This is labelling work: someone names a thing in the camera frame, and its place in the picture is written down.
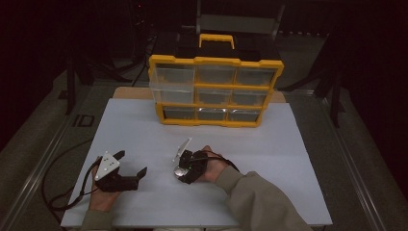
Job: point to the small silver oval case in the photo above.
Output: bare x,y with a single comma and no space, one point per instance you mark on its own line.
179,173

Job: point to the clear plastic drawer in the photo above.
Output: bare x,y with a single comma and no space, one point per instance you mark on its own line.
173,94

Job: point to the yellow black drawer organizer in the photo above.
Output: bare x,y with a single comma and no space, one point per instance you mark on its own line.
211,61

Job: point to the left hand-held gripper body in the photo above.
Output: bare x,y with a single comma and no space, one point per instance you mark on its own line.
115,184

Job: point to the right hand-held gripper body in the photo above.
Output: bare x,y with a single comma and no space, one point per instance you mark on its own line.
198,163

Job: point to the black stand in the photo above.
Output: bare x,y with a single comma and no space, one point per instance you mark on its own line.
71,86
335,96

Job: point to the person's left hand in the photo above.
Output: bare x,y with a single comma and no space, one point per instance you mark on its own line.
102,200

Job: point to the metal floor rail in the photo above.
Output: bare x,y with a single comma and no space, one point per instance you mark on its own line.
41,160
349,160

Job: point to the person's right hand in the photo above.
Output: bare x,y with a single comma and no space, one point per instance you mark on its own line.
215,170

